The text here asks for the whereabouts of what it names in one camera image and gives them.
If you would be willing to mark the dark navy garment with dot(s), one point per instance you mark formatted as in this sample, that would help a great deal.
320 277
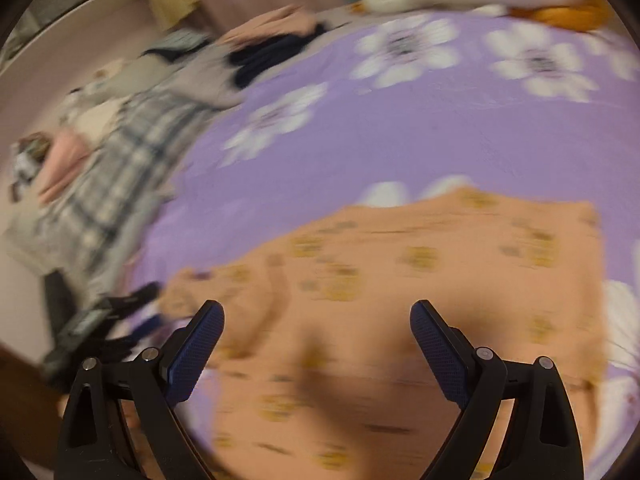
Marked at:
253 60

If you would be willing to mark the pink folded garment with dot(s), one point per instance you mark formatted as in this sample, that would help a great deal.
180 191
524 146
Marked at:
289 20

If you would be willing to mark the grey folded garment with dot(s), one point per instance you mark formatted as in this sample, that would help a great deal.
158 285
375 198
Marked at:
204 77

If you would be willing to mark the plaid grey white cloth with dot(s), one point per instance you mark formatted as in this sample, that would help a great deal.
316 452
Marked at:
95 226

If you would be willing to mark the purple floral bed cover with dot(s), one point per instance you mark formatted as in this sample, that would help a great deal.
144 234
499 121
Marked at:
415 108

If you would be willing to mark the orange cartoon print garment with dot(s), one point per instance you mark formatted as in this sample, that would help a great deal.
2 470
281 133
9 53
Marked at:
317 374

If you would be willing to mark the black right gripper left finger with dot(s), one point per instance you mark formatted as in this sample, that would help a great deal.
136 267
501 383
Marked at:
94 441

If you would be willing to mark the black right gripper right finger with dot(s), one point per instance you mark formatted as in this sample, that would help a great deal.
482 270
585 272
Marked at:
541 440

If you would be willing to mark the striped blue grey cloth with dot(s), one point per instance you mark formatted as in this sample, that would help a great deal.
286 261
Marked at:
178 44

